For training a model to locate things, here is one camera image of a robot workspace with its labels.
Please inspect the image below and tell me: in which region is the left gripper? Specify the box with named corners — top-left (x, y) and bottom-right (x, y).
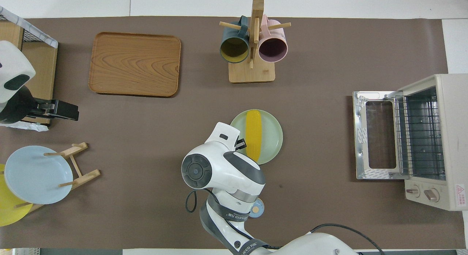
top-left (0, 86), bottom-right (41, 124)

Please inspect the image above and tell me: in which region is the yellow corn cob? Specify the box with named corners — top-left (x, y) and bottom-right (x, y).
top-left (245, 109), bottom-right (263, 162)

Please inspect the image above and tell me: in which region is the cream toaster oven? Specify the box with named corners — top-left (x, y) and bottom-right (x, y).
top-left (352, 74), bottom-right (468, 212)

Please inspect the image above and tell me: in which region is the white crumpled sheet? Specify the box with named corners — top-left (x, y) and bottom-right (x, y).
top-left (0, 121), bottom-right (49, 132)

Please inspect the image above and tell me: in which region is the light blue plate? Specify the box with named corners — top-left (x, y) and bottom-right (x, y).
top-left (4, 145), bottom-right (74, 205)

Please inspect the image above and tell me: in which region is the wooden plate rack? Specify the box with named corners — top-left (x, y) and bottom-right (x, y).
top-left (14, 142), bottom-right (101, 214)

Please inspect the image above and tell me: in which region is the yellow plate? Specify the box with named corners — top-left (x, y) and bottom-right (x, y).
top-left (0, 164), bottom-right (34, 227)

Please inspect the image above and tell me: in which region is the wooden tray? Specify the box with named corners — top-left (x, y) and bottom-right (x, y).
top-left (88, 31), bottom-right (182, 98)

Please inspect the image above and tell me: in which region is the grey-blue mug yellow inside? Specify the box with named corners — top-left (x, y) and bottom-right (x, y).
top-left (219, 15), bottom-right (250, 64)

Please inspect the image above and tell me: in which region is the wooden mug tree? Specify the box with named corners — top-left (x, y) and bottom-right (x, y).
top-left (219, 0), bottom-right (292, 84)

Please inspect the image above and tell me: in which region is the pale green plate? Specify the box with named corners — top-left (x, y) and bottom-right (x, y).
top-left (230, 109), bottom-right (284, 165)

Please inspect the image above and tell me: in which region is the pink mug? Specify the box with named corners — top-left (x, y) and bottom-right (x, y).
top-left (258, 14), bottom-right (289, 63)

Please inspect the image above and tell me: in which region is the wooden shelf with wire mesh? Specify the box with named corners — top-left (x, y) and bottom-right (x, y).
top-left (0, 6), bottom-right (59, 126)

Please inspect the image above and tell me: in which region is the black cable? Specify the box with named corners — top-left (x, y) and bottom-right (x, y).
top-left (185, 188), bottom-right (220, 214)
top-left (269, 223), bottom-right (385, 255)

